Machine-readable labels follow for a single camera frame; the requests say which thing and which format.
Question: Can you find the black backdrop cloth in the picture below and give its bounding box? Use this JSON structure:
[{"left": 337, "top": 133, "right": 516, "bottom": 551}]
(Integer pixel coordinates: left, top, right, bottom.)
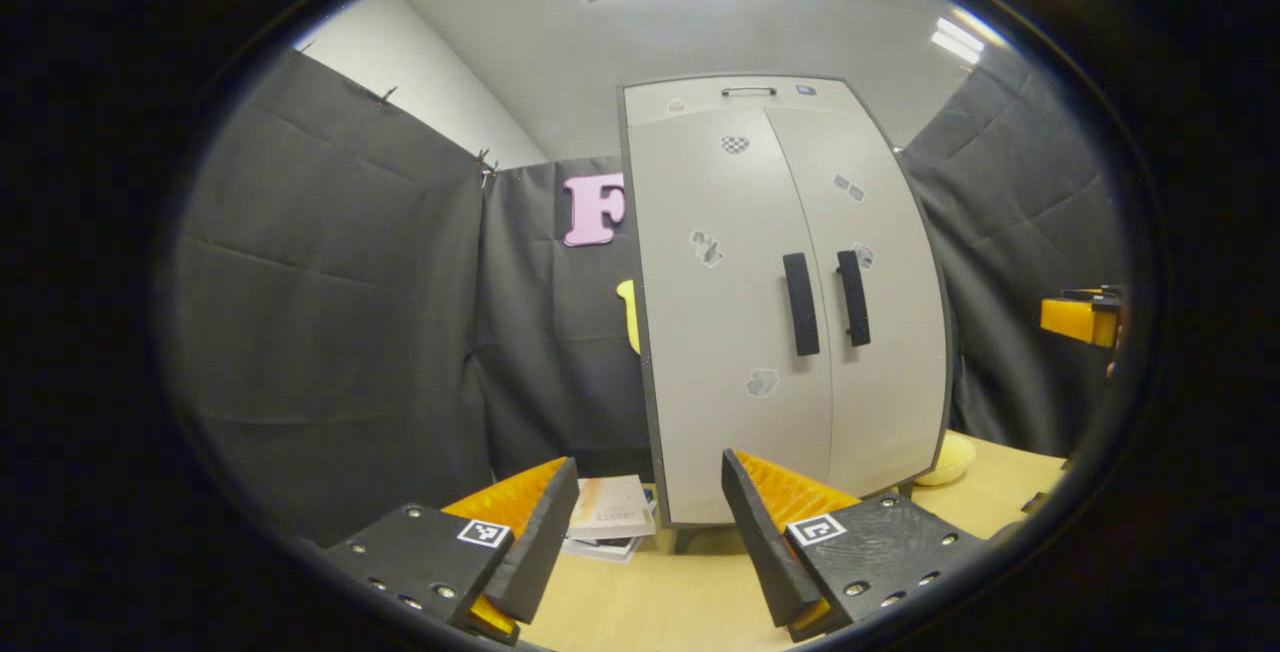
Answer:
[{"left": 165, "top": 37, "right": 1131, "bottom": 548}]

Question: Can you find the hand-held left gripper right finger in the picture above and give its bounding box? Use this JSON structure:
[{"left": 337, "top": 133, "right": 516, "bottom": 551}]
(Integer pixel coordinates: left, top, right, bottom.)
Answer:
[{"left": 722, "top": 448, "right": 986, "bottom": 643}]

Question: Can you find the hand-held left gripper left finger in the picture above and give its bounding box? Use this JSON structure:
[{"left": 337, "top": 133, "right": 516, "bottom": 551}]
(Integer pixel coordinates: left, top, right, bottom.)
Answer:
[{"left": 325, "top": 457, "right": 581, "bottom": 645}]

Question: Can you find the black left door handle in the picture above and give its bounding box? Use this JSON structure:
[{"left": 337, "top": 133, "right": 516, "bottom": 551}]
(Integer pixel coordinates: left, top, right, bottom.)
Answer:
[{"left": 782, "top": 252, "right": 821, "bottom": 357}]

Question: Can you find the black right door handle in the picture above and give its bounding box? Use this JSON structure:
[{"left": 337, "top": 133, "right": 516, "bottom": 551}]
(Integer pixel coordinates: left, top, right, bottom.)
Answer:
[{"left": 836, "top": 250, "right": 872, "bottom": 348}]

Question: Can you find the black door handle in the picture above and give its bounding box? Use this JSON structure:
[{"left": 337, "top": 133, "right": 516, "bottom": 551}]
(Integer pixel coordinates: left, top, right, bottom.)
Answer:
[
  {"left": 836, "top": 250, "right": 872, "bottom": 348},
  {"left": 782, "top": 252, "right": 821, "bottom": 357}
]

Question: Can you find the pale paper booklet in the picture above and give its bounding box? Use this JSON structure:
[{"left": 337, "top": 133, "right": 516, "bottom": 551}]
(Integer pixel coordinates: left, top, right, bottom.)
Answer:
[
  {"left": 560, "top": 532, "right": 643, "bottom": 565},
  {"left": 567, "top": 475, "right": 658, "bottom": 541}
]

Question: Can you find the yellow round plush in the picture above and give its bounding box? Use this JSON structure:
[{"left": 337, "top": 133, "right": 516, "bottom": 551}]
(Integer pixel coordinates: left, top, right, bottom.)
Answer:
[{"left": 915, "top": 430, "right": 978, "bottom": 488}]

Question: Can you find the grey cabinet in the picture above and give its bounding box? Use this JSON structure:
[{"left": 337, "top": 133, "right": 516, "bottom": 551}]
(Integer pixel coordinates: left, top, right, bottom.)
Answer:
[{"left": 617, "top": 75, "right": 954, "bottom": 553}]

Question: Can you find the grey cabinet door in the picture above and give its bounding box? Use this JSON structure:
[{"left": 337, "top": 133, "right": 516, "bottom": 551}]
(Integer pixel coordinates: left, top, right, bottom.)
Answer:
[
  {"left": 627, "top": 107, "right": 836, "bottom": 528},
  {"left": 765, "top": 104, "right": 951, "bottom": 498}
]

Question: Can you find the small ceiling light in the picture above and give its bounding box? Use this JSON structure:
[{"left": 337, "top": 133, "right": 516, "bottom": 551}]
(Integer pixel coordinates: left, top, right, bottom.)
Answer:
[{"left": 930, "top": 17, "right": 986, "bottom": 63}]

